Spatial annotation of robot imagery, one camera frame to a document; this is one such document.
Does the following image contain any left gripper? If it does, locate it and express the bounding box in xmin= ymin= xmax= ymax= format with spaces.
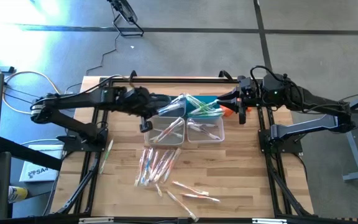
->
xmin=126 ymin=86 xmax=173 ymax=134

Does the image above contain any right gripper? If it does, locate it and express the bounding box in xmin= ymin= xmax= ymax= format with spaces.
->
xmin=217 ymin=75 xmax=258 ymax=126

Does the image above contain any orange bin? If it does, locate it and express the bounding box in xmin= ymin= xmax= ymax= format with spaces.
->
xmin=221 ymin=105 xmax=252 ymax=118

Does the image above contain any dark slate plastic bin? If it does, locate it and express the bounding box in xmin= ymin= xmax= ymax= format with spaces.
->
xmin=147 ymin=93 xmax=187 ymax=118

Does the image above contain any teal plastic bin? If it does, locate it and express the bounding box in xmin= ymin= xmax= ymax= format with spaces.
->
xmin=185 ymin=94 xmax=225 ymax=119

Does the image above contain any grey translucent plastic bin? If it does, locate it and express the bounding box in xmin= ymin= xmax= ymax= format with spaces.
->
xmin=144 ymin=116 xmax=186 ymax=147

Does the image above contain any black table clamp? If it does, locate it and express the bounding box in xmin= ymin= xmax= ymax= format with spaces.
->
xmin=127 ymin=70 xmax=139 ymax=88
xmin=218 ymin=70 xmax=239 ymax=83

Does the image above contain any clear plastic bin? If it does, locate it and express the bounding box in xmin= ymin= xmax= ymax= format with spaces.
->
xmin=186 ymin=117 xmax=226 ymax=144

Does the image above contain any black floor fan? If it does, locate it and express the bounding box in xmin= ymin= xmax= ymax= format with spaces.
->
xmin=106 ymin=0 xmax=145 ymax=38

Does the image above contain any white printed box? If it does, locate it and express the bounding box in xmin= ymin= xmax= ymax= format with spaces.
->
xmin=19 ymin=144 xmax=65 ymax=183

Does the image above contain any black diagonal bar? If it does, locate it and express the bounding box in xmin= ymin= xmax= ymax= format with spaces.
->
xmin=0 ymin=136 xmax=64 ymax=172

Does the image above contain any yellow can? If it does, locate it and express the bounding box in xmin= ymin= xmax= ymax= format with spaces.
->
xmin=7 ymin=185 xmax=29 ymax=203

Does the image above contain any black floor cable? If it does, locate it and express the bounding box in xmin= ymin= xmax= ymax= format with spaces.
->
xmin=64 ymin=30 xmax=120 ymax=94

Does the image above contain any white bracket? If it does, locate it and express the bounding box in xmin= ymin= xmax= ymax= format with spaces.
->
xmin=78 ymin=217 xmax=115 ymax=224
xmin=251 ymin=218 xmax=288 ymax=224

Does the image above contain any yellow cable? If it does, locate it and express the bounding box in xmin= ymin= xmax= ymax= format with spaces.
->
xmin=2 ymin=70 xmax=67 ymax=114

